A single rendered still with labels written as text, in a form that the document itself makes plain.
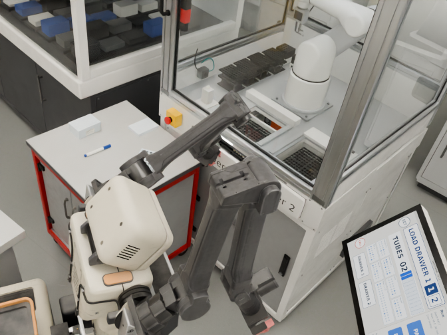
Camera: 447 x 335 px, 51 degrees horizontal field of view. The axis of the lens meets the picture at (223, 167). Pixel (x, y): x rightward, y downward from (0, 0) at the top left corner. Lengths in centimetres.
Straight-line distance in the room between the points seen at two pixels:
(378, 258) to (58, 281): 174
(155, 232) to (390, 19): 89
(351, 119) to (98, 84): 142
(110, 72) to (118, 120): 28
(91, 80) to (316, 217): 134
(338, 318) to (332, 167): 121
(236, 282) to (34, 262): 183
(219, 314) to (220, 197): 175
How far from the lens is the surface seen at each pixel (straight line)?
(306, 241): 207
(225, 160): 206
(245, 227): 102
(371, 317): 158
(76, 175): 217
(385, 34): 150
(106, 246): 117
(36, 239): 295
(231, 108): 143
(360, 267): 168
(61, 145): 234
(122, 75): 264
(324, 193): 185
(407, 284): 156
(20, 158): 348
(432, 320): 148
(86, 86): 253
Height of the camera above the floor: 224
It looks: 42 degrees down
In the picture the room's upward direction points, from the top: 9 degrees clockwise
